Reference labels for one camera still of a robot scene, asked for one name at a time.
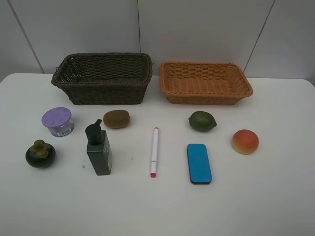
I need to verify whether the white red-capped marker pen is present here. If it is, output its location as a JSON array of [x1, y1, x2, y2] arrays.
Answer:
[[150, 127, 159, 178]]

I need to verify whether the dark brown wicker basket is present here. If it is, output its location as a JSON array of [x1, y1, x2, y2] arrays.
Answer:
[[51, 53, 153, 105]]

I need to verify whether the orange red peach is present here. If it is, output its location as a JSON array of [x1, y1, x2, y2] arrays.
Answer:
[[232, 129, 259, 155]]

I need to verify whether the purple lidded round jar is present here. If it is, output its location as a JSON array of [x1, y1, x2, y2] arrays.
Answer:
[[41, 107, 74, 137]]

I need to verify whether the blue whiteboard eraser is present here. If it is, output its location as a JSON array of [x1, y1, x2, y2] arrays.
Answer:
[[187, 144, 212, 185]]

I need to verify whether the green lime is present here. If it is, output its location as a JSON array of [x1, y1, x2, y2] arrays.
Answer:
[[189, 111, 217, 132]]

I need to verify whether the dark green pump bottle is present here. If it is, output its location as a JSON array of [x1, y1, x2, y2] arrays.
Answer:
[[85, 119, 113, 176]]

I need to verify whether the dark purple mangosteen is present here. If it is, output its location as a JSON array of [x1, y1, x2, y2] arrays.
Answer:
[[26, 140, 56, 169]]

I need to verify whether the orange wicker basket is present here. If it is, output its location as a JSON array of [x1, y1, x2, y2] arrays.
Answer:
[[160, 62, 253, 105]]

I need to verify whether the brown kiwi fruit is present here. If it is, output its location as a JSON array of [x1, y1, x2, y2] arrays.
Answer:
[[103, 110, 130, 129]]

